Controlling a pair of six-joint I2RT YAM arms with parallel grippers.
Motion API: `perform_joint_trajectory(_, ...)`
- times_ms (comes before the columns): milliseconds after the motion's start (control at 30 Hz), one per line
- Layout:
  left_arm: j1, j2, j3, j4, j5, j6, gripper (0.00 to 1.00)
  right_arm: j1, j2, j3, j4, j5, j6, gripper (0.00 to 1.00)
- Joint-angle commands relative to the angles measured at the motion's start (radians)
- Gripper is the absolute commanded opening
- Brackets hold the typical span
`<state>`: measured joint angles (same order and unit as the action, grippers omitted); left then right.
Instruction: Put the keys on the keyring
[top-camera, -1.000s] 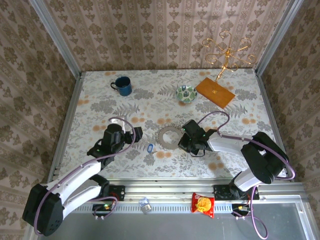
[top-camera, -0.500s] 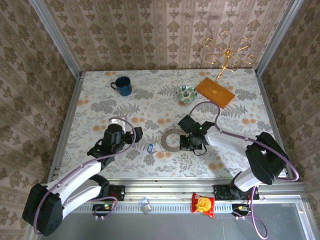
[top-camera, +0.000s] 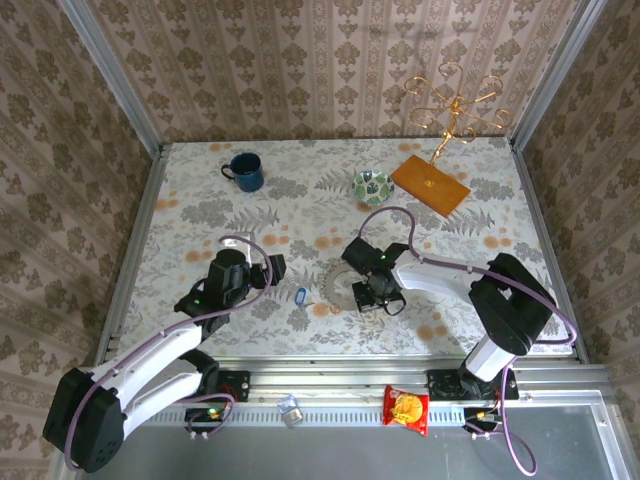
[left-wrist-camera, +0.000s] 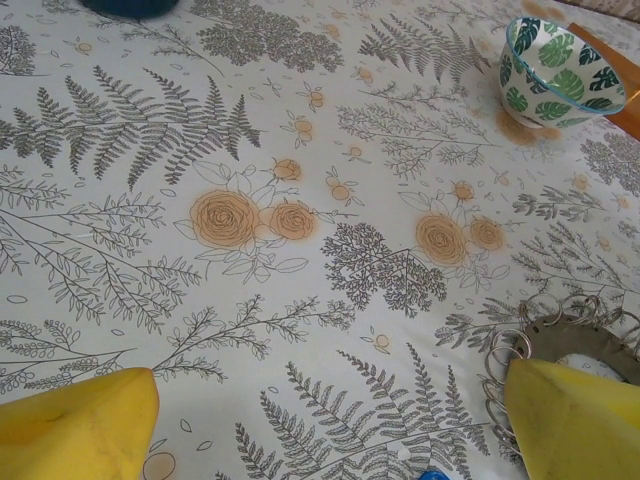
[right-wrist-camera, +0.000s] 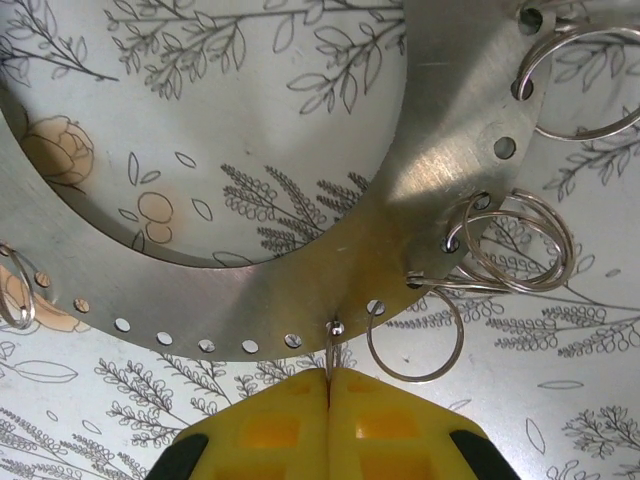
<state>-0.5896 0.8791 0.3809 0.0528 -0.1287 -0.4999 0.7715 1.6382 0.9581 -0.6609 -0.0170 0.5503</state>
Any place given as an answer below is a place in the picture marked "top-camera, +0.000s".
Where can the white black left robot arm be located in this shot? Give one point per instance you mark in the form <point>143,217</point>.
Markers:
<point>145,360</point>

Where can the aluminium table edge rail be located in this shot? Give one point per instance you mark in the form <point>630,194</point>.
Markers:
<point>135,240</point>
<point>545,240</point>

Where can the aluminium frame post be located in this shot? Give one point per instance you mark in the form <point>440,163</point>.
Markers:
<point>115,80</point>
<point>555,80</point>

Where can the blue plastic key tag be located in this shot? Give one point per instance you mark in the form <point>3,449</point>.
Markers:
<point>300,296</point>

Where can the small grey box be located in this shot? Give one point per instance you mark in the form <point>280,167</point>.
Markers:
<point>294,418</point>

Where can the gold hook stand wooden base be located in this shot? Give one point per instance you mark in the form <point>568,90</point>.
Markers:
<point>445,192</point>

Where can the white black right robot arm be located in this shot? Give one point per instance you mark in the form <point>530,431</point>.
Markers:
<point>440,280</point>

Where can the dark blue mug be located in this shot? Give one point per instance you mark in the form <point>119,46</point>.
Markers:
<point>247,172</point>

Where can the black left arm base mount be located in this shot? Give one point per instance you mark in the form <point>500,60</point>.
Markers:
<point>235,385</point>

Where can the green leaf pattern bowl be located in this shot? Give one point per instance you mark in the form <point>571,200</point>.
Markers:
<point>372,187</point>

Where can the red snack packet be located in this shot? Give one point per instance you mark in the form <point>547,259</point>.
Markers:
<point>405,407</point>

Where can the floral patterned table cover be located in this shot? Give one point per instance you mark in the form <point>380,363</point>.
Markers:
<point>300,225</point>

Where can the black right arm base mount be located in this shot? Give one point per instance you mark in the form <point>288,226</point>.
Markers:
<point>442,385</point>

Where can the slotted aluminium mounting rail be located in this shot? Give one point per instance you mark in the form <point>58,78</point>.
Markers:
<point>340,377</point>

